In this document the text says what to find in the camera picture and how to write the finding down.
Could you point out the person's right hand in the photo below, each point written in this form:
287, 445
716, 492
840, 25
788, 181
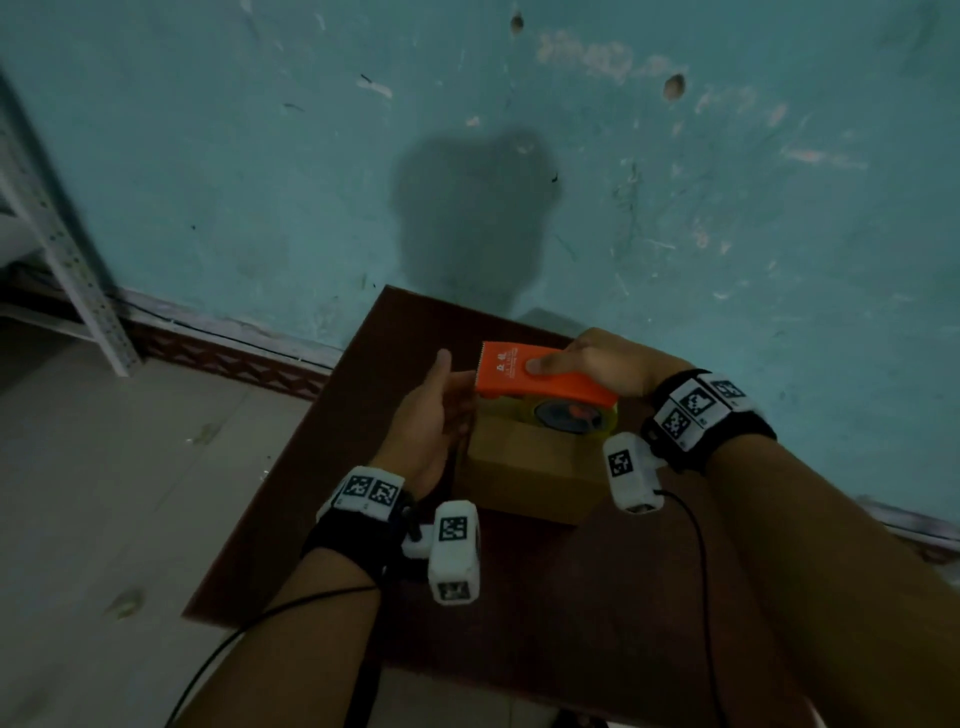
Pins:
615, 360

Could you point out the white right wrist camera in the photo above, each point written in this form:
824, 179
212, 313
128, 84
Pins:
630, 469

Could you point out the black right wristband with markers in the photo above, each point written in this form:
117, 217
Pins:
697, 416

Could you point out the person's left hand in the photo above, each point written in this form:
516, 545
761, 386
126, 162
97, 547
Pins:
420, 435

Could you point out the black left wristband with markers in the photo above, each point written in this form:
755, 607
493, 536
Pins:
360, 525

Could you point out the white perforated metal shelf post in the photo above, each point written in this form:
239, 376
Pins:
64, 247

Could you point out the person's left thumb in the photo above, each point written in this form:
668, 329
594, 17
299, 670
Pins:
439, 373

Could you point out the person's left forearm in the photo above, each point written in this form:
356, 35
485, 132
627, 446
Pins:
300, 652

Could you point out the person's right forearm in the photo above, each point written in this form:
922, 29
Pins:
840, 585

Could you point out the brown cardboard box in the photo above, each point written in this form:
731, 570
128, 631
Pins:
525, 469

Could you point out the person's right thumb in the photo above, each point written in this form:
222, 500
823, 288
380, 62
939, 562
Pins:
559, 364

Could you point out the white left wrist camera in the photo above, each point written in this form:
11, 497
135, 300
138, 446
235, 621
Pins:
454, 551

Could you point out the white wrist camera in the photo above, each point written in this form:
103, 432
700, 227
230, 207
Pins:
630, 469
454, 551

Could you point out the orange tape dispenser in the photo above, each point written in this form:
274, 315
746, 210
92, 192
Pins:
536, 379

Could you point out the black wristband with markers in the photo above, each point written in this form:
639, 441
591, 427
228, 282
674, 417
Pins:
697, 416
360, 525

